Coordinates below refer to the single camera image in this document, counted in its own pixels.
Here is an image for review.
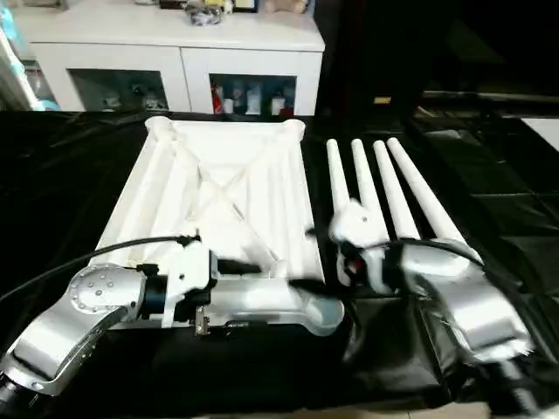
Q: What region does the white flat board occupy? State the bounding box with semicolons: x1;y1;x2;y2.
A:
521;116;559;154

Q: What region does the white sideboard cabinet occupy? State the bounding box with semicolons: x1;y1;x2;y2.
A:
12;0;327;117

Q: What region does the dark bag of items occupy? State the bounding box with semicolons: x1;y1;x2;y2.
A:
185;6;224;28

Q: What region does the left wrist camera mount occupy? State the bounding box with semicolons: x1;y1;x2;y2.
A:
162;240;220;329

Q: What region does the beige plush toy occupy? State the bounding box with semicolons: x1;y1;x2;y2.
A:
265;0;307;15

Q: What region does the white plastic table top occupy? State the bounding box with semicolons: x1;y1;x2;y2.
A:
89;115;347;340

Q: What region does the dark metal bar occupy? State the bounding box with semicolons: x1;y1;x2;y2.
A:
421;89;559;100

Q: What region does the teal white plastic object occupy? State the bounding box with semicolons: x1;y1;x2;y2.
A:
0;0;60;113

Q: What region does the black work mat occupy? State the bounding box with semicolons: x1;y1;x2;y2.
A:
0;91;559;414

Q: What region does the white tapered table leg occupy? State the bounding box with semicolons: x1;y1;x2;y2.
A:
372;140;423;241
386;136;484;265
325;138;357;215
350;138;392;241

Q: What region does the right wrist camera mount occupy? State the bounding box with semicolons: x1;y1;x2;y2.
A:
328;196;397;294

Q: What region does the tall white jar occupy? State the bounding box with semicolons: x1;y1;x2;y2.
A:
245;85;264;116

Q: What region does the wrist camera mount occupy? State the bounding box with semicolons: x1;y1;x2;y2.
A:
328;196;397;294
162;240;220;329

